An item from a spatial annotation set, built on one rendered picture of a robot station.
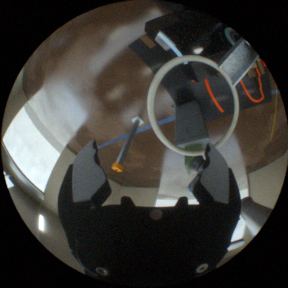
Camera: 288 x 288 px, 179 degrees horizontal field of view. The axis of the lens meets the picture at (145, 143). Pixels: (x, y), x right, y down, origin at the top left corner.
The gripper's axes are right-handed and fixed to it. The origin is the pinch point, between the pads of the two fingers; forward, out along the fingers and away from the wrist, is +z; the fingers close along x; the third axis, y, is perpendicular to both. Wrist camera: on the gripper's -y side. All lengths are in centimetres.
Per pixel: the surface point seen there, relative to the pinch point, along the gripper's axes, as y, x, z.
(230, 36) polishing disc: -61, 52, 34
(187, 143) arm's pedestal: 45, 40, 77
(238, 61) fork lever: -31, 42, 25
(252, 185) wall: 245, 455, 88
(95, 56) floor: -77, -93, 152
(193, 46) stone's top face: -41, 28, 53
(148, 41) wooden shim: -80, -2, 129
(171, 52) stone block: -36, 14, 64
